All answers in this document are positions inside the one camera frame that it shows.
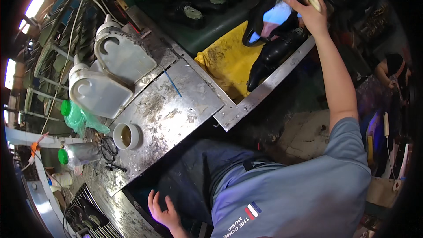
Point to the person's left hand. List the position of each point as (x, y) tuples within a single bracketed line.
[(168, 217)]

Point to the person's right hand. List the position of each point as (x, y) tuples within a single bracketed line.
[(314, 16)]

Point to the black shoe with blue insole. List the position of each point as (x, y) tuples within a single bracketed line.
[(257, 19)]

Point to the person's legs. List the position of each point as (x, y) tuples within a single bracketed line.
[(191, 172)]

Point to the glossy black leather shoe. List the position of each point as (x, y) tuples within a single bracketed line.
[(274, 56)]

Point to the black pen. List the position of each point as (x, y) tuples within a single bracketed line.
[(115, 167)]

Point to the black scissors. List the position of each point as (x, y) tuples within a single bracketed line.
[(109, 148)]

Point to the white cup with brown glue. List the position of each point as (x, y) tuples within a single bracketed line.
[(127, 136)]

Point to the stained yellow cloth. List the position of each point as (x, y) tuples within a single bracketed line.
[(224, 62)]

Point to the clear bottle with green cap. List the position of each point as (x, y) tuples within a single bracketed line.
[(82, 153)]

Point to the white tape roll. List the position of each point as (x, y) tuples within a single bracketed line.
[(62, 179)]

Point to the green conveyor belt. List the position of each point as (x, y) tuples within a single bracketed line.
[(198, 36)]

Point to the row of black shoes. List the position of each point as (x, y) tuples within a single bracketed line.
[(195, 13)]

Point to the person's body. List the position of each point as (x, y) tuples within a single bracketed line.
[(297, 191)]

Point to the crumpled green plastic bottle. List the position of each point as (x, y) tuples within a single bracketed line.
[(79, 119)]

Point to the thin blue stick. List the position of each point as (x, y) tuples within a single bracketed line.
[(172, 83)]

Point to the white plastic jug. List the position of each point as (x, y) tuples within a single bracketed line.
[(99, 96), (129, 56)]

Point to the metal angle rail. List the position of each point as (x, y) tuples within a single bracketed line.
[(264, 92)]

